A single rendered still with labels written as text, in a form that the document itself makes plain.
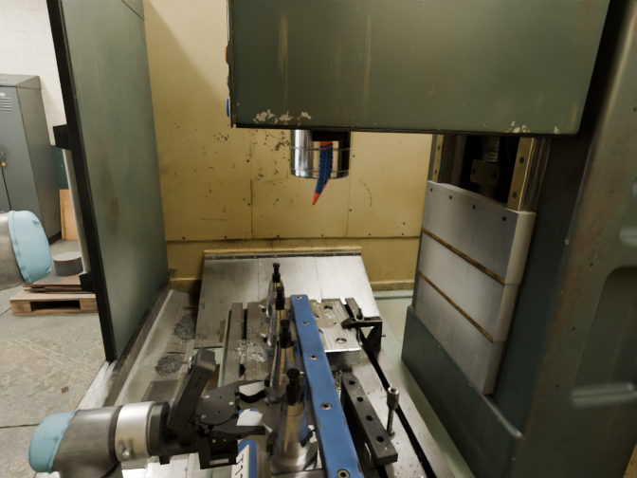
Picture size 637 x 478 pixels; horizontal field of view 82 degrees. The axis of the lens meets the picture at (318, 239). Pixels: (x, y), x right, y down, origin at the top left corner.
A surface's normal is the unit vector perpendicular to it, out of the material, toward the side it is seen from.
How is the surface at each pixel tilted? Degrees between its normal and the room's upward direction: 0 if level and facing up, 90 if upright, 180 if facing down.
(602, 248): 90
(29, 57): 90
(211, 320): 24
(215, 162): 90
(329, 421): 0
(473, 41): 90
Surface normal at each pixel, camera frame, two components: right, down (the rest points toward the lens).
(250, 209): 0.17, 0.31
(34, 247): 0.85, 0.00
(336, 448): 0.04, -0.95
